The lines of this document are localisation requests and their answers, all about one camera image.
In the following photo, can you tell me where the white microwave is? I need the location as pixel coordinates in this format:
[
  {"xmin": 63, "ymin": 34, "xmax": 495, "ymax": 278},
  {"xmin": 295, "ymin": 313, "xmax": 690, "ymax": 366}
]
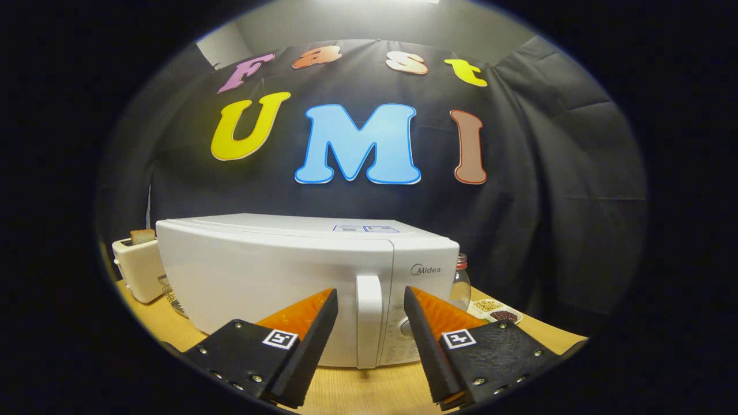
[{"xmin": 156, "ymin": 213, "xmax": 460, "ymax": 368}]

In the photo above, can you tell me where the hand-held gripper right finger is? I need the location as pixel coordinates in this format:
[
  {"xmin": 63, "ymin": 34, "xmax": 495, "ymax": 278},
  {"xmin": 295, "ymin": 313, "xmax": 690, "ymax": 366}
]
[{"xmin": 404, "ymin": 286, "xmax": 589, "ymax": 411}]

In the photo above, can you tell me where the white divided spice dish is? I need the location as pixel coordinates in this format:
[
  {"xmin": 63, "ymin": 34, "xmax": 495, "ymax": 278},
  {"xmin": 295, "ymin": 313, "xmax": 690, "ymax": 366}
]
[{"xmin": 468, "ymin": 298, "xmax": 524, "ymax": 325}]

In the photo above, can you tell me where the black backdrop cloth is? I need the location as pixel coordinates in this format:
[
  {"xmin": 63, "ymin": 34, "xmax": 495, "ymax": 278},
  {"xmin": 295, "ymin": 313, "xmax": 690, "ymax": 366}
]
[{"xmin": 98, "ymin": 36, "xmax": 649, "ymax": 335}]

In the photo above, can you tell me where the glass cup with whisk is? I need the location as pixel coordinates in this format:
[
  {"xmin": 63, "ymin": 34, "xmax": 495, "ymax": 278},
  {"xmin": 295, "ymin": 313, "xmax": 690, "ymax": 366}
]
[{"xmin": 158, "ymin": 275, "xmax": 189, "ymax": 319}]

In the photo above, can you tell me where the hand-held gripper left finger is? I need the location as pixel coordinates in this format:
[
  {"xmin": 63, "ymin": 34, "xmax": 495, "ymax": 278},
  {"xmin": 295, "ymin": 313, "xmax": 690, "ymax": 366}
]
[{"xmin": 183, "ymin": 288, "xmax": 339, "ymax": 410}]

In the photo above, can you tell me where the white toaster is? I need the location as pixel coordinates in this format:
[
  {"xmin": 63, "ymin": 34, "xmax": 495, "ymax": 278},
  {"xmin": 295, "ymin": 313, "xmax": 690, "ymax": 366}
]
[{"xmin": 112, "ymin": 236, "xmax": 168, "ymax": 304}]

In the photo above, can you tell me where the clear plastic water bottle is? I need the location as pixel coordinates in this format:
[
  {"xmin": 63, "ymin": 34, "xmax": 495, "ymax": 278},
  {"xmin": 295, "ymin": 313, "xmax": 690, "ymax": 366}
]
[{"xmin": 450, "ymin": 254, "xmax": 472, "ymax": 312}]

